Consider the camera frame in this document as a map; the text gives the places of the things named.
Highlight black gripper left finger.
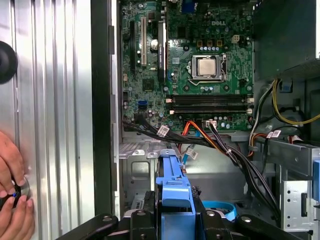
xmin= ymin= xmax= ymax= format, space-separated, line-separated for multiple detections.
xmin=55 ymin=190 xmax=161 ymax=240

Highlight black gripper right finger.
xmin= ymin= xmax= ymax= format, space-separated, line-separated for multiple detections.
xmin=191 ymin=185 xmax=311 ymax=240

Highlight hard disk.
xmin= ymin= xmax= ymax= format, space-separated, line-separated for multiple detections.
xmin=154 ymin=148 xmax=200 ymax=240

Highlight silver metal disk bay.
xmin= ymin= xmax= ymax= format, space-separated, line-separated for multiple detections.
xmin=118 ymin=139 xmax=251 ymax=226

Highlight person's bare hand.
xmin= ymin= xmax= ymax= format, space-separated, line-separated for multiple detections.
xmin=0 ymin=130 xmax=28 ymax=199
xmin=0 ymin=194 xmax=36 ymax=240

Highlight silver metal drive cage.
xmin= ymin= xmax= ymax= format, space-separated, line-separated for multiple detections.
xmin=249 ymin=136 xmax=320 ymax=235

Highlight blue plastic drive latch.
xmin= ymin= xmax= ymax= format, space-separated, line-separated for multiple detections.
xmin=312 ymin=159 xmax=320 ymax=202

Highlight black RAM slot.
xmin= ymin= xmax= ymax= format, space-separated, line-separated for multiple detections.
xmin=172 ymin=104 xmax=247 ymax=109
xmin=169 ymin=108 xmax=253 ymax=115
xmin=172 ymin=94 xmax=247 ymax=99
xmin=166 ymin=98 xmax=253 ymax=104

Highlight black PC case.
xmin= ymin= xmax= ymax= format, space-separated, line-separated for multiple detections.
xmin=89 ymin=0 xmax=320 ymax=240

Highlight silver CPU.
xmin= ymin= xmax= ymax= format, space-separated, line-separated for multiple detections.
xmin=197 ymin=57 xmax=221 ymax=76

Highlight CPU socket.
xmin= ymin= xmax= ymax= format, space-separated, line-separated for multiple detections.
xmin=187 ymin=52 xmax=230 ymax=86

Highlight black graphics card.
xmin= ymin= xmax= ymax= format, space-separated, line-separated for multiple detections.
xmin=156 ymin=19 xmax=168 ymax=86

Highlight green motherboard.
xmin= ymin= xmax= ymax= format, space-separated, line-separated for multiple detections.
xmin=121 ymin=0 xmax=256 ymax=132

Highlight black expansion slot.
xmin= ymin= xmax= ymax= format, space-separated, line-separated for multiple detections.
xmin=129 ymin=19 xmax=137 ymax=76

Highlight white expansion slot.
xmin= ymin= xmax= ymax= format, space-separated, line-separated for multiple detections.
xmin=140 ymin=16 xmax=148 ymax=67

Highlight grey power supply box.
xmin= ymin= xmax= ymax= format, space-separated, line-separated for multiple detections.
xmin=252 ymin=0 xmax=320 ymax=81

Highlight black round knob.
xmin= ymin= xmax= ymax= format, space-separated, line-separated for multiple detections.
xmin=0 ymin=41 xmax=19 ymax=85

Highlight blue flat wire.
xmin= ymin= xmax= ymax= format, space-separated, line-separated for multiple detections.
xmin=201 ymin=199 xmax=238 ymax=223

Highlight black wire bundle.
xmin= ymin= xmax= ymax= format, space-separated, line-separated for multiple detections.
xmin=123 ymin=119 xmax=281 ymax=221

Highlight orange power wires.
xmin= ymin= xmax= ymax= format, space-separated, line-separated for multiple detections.
xmin=182 ymin=120 xmax=226 ymax=153

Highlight yellow wires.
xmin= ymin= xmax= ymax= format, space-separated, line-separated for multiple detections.
xmin=271 ymin=78 xmax=320 ymax=126

